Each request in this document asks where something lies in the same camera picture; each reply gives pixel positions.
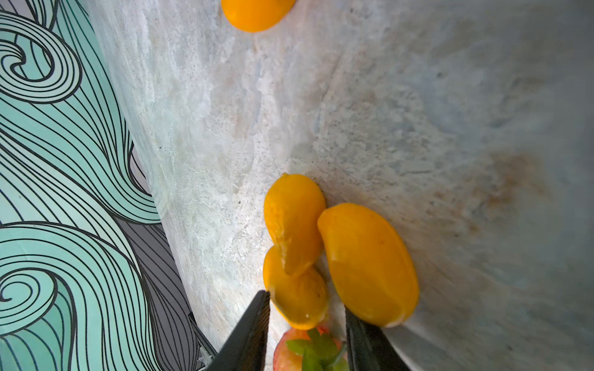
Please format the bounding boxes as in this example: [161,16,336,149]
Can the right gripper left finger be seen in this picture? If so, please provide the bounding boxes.
[206,290,270,371]

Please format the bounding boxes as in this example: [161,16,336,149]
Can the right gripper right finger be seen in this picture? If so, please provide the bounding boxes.
[345,309,411,371]

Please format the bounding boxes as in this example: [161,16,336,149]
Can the strawberry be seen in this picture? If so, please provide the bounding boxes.
[273,327,350,371]

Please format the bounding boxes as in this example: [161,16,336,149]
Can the yellow kumquat cluster left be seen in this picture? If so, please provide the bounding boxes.
[263,247,329,331]

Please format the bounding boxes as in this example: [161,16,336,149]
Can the yellow kumquat cluster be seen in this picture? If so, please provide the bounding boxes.
[317,203,419,328]
[263,247,329,331]
[264,174,326,276]

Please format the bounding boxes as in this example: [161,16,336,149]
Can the yellow kumquat cluster right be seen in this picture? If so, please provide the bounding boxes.
[317,203,419,328]

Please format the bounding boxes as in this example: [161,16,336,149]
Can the yellow kumquat cluster top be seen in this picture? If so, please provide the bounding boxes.
[264,174,326,276]

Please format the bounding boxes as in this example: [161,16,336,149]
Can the lone yellow kumquat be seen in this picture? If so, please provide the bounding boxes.
[221,0,295,32]

